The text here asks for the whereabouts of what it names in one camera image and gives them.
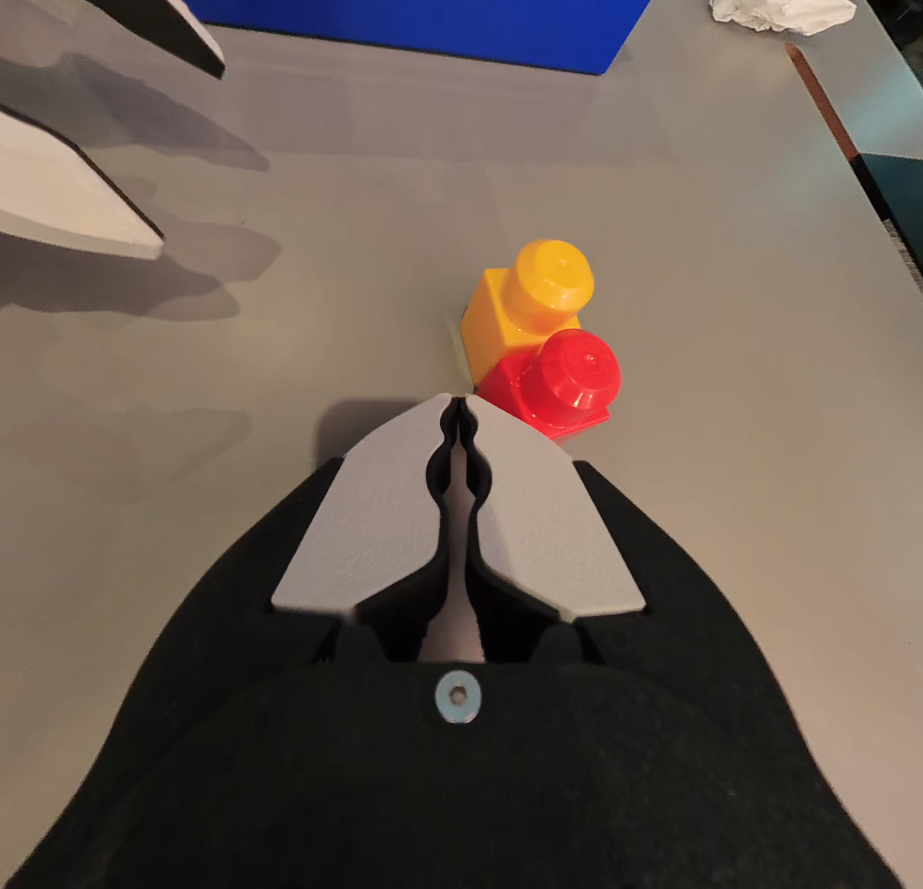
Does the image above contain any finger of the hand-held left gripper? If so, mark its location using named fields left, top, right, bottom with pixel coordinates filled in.
left=0, top=106, right=167, bottom=263
left=29, top=0, right=229, bottom=81

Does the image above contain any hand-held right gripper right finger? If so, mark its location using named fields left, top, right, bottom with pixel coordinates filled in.
left=462, top=395, right=646, bottom=627

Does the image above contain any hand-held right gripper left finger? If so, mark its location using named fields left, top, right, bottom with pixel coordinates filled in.
left=270, top=395, right=462, bottom=616

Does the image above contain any red mega block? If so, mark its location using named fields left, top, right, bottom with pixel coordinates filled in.
left=476, top=328, right=625, bottom=441

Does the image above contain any yellow mega block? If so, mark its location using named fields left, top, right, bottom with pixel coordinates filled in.
left=462, top=239, right=597, bottom=388

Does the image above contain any blue storage bin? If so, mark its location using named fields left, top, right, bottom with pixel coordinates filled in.
left=152, top=0, right=676, bottom=78

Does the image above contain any dark tablet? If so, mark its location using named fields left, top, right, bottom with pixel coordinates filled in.
left=854, top=151, right=923, bottom=278

